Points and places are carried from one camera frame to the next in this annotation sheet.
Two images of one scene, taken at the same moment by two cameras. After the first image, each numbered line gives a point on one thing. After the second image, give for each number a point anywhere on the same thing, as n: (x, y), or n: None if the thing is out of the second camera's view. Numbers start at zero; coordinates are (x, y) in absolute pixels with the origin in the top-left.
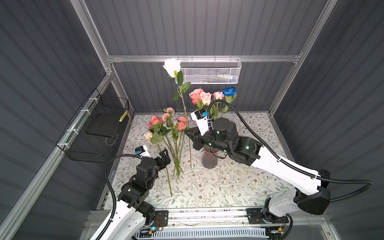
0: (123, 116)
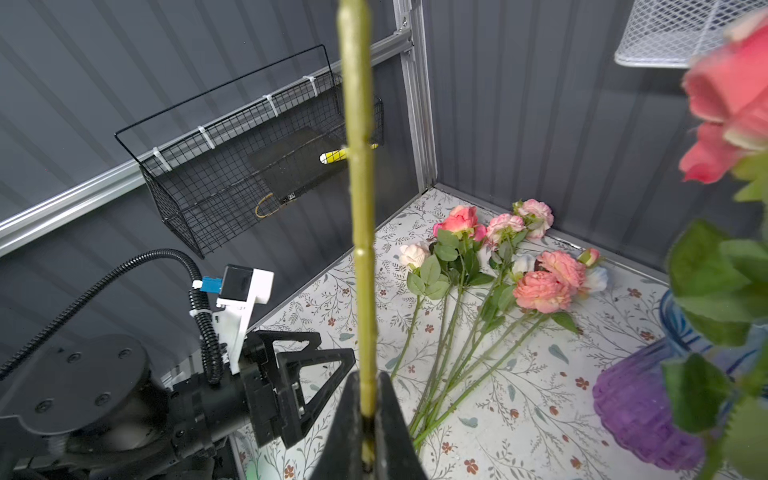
0: (337, 155)
